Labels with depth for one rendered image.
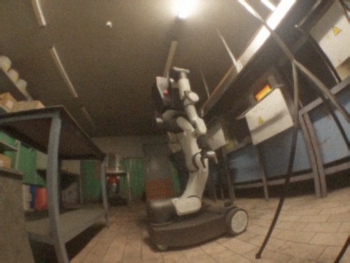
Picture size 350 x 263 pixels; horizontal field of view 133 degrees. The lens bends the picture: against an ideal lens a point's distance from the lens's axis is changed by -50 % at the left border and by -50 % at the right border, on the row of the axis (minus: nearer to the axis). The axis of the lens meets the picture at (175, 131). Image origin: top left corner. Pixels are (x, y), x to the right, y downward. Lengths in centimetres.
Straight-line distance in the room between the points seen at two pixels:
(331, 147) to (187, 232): 136
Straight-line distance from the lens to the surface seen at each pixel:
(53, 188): 76
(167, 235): 100
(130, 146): 595
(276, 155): 189
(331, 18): 154
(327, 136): 157
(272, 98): 166
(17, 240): 62
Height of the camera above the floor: 46
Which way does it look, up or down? 20 degrees up
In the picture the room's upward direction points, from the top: 8 degrees counter-clockwise
